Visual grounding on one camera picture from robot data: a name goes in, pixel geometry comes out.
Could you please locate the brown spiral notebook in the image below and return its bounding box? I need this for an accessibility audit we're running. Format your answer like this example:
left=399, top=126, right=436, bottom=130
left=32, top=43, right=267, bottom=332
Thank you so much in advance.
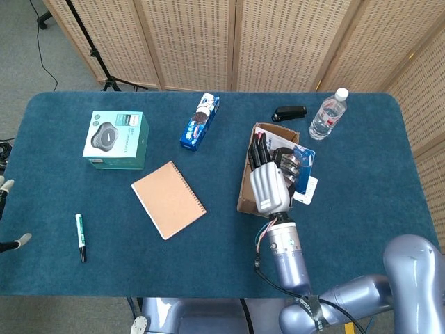
left=131, top=160, right=208, bottom=241

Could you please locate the black tripod stand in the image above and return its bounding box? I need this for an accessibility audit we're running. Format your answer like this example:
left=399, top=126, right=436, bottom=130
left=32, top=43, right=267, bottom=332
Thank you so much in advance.
left=64, top=0, right=149, bottom=93

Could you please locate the silver-blue robot torso base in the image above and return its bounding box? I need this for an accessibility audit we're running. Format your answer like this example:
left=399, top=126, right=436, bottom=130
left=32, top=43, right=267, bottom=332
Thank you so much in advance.
left=130, top=297, right=289, bottom=334

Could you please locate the teal speaker product box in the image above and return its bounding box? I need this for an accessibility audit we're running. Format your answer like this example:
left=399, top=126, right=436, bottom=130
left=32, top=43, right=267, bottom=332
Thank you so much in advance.
left=82, top=110, right=150, bottom=171

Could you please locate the blue table mat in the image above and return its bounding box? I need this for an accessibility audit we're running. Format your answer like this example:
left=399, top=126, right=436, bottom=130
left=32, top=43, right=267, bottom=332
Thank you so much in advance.
left=0, top=90, right=441, bottom=300

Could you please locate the clear plastic water bottle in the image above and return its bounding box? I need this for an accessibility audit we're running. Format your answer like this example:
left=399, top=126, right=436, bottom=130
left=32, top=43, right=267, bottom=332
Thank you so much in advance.
left=309, top=87, right=350, bottom=141

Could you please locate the cardboard box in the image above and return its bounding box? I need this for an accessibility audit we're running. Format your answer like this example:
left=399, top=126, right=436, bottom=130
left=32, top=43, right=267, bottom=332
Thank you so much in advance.
left=236, top=122, right=300, bottom=214

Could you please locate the black stapler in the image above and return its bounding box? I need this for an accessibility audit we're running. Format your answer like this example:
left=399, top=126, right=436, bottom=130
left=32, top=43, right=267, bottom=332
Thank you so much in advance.
left=271, top=105, right=308, bottom=123

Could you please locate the black caster wheel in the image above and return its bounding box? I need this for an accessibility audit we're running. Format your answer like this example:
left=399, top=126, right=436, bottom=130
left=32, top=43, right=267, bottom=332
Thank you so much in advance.
left=36, top=10, right=53, bottom=31

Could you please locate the green white marker pen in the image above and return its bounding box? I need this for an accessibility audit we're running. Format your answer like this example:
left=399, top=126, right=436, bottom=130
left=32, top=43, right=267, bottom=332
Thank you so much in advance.
left=74, top=213, right=88, bottom=263

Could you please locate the woven wooden folding screen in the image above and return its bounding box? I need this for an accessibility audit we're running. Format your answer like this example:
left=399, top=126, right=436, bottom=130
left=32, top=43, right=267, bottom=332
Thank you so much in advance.
left=43, top=0, right=445, bottom=199

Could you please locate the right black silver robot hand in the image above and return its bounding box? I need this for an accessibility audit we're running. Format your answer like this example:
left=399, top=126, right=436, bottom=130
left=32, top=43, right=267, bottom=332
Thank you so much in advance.
left=247, top=132, right=297, bottom=214

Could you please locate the left black grey robot hand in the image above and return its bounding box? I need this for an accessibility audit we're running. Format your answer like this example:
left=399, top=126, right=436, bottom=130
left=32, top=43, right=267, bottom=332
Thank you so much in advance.
left=0, top=179, right=33, bottom=254

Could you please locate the blue cookie box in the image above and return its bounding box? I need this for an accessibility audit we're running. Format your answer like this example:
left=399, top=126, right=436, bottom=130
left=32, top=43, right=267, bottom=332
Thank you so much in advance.
left=179, top=92, right=220, bottom=152

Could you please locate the small white card box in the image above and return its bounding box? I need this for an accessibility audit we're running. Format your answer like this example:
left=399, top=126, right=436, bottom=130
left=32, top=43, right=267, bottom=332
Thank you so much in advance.
left=293, top=176, right=319, bottom=205

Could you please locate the thin black floor cable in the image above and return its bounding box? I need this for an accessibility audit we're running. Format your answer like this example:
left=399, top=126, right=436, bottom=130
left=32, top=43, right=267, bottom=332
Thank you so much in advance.
left=29, top=0, right=59, bottom=93

